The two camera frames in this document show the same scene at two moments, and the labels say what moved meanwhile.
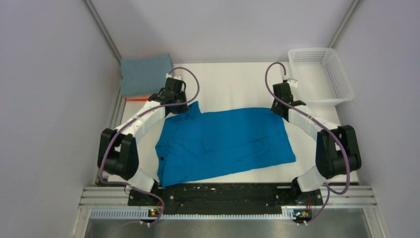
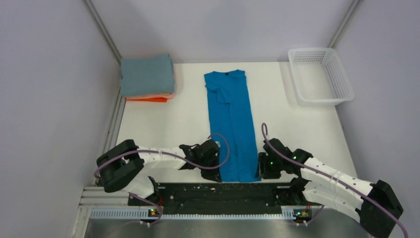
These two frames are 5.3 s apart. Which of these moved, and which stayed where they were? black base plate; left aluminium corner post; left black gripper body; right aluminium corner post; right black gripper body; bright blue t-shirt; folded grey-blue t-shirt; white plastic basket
Moved: right black gripper body; bright blue t-shirt; left black gripper body
Stayed: right aluminium corner post; white plastic basket; folded grey-blue t-shirt; black base plate; left aluminium corner post
